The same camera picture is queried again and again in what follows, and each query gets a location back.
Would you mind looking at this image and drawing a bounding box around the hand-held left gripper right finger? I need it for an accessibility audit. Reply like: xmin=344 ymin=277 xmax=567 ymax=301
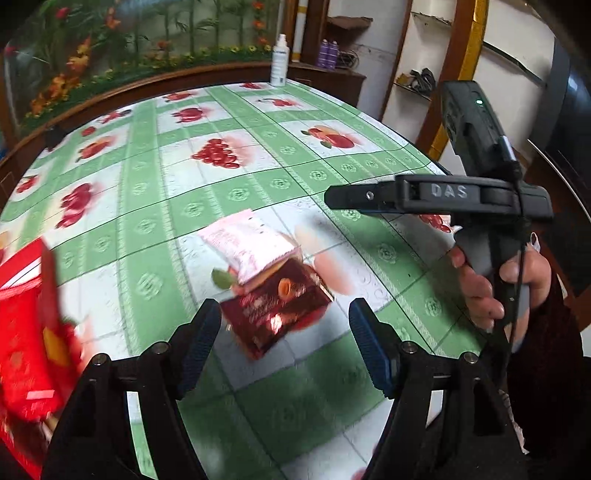
xmin=348 ymin=298 xmax=529 ymax=480

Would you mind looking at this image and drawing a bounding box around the flower wall mural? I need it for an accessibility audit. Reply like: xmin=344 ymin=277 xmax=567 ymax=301
xmin=4 ymin=0 xmax=296 ymax=125

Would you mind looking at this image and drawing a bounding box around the person's right forearm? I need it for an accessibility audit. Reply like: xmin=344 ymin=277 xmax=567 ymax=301
xmin=503 ymin=277 xmax=587 ymax=457

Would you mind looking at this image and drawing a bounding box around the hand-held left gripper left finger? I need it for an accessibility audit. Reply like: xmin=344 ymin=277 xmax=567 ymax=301
xmin=41 ymin=298 xmax=222 ymax=480

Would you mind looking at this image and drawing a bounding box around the pink snack packet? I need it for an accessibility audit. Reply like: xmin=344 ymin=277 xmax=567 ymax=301
xmin=198 ymin=209 xmax=301 ymax=284

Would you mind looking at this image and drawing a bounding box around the green fruit-print tablecloth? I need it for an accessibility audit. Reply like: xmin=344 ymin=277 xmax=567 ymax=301
xmin=0 ymin=80 xmax=485 ymax=480

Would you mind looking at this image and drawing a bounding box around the dark red snack packet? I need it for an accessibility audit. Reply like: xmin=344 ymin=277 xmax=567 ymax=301
xmin=221 ymin=258 xmax=334 ymax=361

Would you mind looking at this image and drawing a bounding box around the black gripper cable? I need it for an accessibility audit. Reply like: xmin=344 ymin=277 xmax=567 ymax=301
xmin=496 ymin=136 xmax=532 ymax=370

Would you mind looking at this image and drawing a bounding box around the person's right hand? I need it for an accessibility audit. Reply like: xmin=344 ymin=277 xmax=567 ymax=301
xmin=450 ymin=244 xmax=551 ymax=333

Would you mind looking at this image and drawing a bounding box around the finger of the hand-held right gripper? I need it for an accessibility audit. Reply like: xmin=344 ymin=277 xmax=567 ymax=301
xmin=323 ymin=180 xmax=402 ymax=217

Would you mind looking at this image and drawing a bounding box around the red snack bag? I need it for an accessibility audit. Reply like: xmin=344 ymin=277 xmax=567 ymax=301
xmin=0 ymin=237 xmax=93 ymax=480

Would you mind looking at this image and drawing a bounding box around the white spray bottle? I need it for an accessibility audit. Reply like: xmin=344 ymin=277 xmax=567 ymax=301
xmin=270 ymin=33 xmax=291 ymax=88

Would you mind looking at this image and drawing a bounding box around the bundle of black cables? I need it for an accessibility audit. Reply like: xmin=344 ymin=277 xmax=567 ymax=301
xmin=394 ymin=68 xmax=437 ymax=99

